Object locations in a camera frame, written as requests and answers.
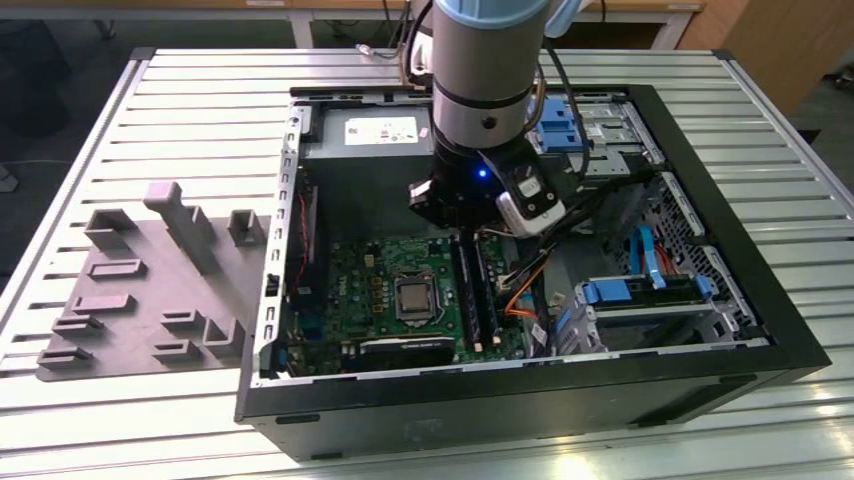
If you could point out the black PC case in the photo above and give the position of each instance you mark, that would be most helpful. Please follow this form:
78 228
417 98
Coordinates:
468 420

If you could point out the metal disk bay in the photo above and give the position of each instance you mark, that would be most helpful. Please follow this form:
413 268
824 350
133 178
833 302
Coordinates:
641 312

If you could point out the wooden cabinet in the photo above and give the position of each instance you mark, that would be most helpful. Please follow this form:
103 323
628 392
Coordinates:
788 50

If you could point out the black RAM slot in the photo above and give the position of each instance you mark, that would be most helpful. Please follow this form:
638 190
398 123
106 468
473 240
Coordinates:
478 346

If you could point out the grey stand foot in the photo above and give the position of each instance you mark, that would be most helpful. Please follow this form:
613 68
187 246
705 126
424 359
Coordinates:
7 180

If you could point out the steel locking lever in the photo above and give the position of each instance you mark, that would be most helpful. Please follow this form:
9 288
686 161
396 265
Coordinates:
438 300

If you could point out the grey power supply unit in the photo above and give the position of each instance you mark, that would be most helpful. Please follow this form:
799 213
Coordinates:
361 190

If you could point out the hard disk in blue carrier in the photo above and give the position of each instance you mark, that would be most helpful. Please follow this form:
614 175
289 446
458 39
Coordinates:
610 291

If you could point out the grey parts rack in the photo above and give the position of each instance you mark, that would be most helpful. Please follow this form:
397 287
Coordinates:
167 295

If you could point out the metal drive cage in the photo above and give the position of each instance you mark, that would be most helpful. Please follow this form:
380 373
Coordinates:
614 130

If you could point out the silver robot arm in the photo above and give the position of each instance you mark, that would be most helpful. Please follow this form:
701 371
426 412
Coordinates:
481 75

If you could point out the blue drive bay latch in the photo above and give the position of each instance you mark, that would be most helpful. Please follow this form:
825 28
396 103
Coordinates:
561 125

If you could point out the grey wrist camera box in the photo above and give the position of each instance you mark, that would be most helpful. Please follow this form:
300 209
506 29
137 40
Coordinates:
534 222

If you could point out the black graphics card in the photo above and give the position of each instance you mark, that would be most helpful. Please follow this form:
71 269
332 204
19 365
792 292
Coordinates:
408 352

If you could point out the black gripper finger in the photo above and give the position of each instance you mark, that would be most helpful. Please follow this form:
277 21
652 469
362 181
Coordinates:
428 200

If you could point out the green motherboard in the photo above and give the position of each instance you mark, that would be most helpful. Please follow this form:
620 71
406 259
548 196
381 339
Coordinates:
348 265

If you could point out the silver CPU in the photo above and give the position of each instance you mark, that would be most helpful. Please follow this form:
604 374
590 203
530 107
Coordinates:
416 297

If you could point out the RAM stick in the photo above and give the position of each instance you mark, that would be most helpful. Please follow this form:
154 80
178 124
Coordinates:
490 300
470 300

